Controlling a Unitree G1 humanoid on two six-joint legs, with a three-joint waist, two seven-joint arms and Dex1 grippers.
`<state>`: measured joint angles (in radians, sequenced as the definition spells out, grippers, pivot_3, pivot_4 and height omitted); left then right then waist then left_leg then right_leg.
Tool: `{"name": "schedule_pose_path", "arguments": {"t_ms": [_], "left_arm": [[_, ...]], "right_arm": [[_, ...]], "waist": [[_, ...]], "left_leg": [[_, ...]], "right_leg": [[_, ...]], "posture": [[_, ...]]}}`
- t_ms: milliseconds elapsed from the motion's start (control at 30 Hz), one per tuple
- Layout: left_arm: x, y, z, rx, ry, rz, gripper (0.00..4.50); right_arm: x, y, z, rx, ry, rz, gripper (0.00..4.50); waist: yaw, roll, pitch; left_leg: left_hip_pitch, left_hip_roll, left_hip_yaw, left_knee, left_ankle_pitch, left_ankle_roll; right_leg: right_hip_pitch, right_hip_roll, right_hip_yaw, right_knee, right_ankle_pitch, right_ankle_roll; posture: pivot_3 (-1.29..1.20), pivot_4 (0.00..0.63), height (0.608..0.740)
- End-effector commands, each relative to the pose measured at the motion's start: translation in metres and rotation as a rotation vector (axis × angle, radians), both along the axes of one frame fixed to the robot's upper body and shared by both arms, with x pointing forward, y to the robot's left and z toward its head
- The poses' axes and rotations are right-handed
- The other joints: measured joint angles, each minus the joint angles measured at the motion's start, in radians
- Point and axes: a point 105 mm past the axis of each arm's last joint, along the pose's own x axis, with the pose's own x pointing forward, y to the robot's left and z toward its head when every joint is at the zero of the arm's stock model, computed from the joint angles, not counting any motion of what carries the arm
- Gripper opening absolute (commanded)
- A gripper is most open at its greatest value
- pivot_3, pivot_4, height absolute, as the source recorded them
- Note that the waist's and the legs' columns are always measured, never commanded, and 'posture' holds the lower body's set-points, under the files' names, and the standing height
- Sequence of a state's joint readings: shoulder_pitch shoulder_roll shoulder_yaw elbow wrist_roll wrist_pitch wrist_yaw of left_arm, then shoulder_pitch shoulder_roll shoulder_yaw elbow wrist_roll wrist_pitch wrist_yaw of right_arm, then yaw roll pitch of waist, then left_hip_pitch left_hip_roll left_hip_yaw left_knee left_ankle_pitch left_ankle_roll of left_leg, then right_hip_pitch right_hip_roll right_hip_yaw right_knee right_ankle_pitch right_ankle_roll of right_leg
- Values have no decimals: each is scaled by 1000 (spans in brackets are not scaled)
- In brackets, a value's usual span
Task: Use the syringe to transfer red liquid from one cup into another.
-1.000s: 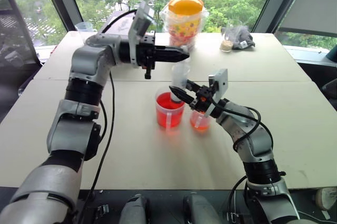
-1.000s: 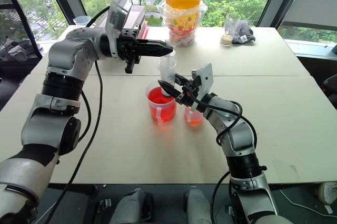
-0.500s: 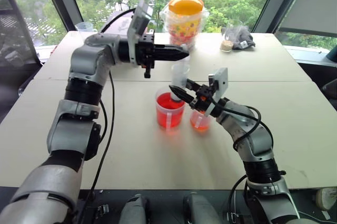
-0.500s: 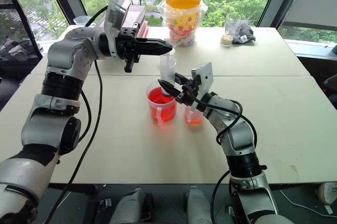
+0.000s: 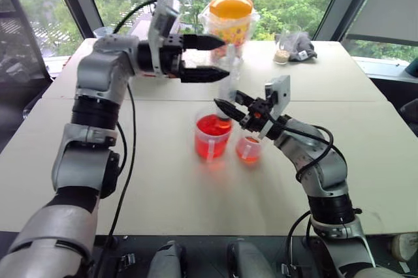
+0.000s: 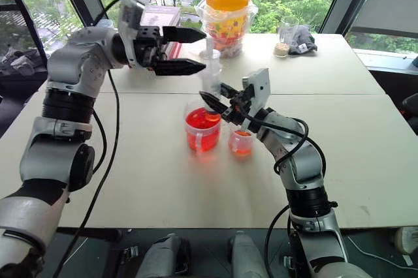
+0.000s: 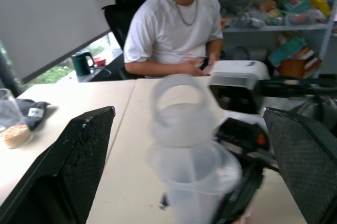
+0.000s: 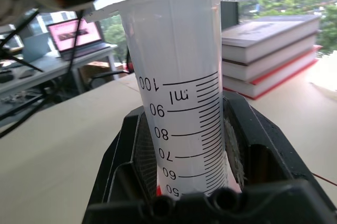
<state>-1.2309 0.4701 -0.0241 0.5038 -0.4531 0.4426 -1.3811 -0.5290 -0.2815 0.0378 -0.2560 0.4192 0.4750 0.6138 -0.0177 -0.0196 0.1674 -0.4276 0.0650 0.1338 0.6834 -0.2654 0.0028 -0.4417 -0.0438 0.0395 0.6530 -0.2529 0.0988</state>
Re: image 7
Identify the man in white T-shirt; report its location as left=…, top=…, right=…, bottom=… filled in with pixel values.
left=123, top=0, right=224, bottom=79

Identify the clear plastic cup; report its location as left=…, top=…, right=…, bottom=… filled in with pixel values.
left=149, top=74, right=214, bottom=149
left=147, top=141, right=243, bottom=224

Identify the yellow package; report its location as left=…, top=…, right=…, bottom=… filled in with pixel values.
left=304, top=0, right=332, bottom=17

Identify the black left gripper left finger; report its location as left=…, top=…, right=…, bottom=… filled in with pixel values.
left=0, top=106, right=116, bottom=224

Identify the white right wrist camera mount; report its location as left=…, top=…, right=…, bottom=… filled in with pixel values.
left=207, top=60, right=271, bottom=127

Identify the pile of clear plastic bags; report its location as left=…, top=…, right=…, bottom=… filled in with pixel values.
left=220, top=0, right=285, bottom=29

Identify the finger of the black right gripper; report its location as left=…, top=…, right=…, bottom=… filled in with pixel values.
left=158, top=191, right=170, bottom=209
left=210, top=165, right=265, bottom=224

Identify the colourful book stack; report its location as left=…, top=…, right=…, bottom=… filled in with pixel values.
left=267, top=33, right=324, bottom=74

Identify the dark green kettle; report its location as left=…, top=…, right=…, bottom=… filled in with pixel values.
left=70, top=51, right=95, bottom=77

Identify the black cloth pouch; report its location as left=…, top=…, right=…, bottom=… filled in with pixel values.
left=16, top=98, right=52, bottom=131

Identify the silver chain necklace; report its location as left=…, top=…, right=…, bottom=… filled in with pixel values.
left=166, top=0, right=199, bottom=27

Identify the person right hand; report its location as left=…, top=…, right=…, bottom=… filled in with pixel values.
left=184, top=61, right=205, bottom=77

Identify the small red bowl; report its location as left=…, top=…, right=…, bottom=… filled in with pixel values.
left=93, top=56, right=107, bottom=67

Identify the person left hand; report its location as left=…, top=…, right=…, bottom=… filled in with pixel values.
left=208, top=52, right=220, bottom=66

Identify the black office chair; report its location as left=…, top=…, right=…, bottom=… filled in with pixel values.
left=101, top=0, right=165, bottom=80

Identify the black phone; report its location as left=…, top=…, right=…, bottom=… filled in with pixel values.
left=200, top=56, right=211, bottom=70

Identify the white metal shelf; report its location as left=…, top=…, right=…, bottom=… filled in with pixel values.
left=220, top=0, right=337, bottom=79

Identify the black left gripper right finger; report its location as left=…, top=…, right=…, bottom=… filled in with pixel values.
left=262, top=107, right=337, bottom=224

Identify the glass jar with grains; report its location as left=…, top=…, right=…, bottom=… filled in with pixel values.
left=0, top=88, right=34, bottom=150

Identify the grey roller blind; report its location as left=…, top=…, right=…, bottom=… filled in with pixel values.
left=0, top=0, right=116, bottom=84

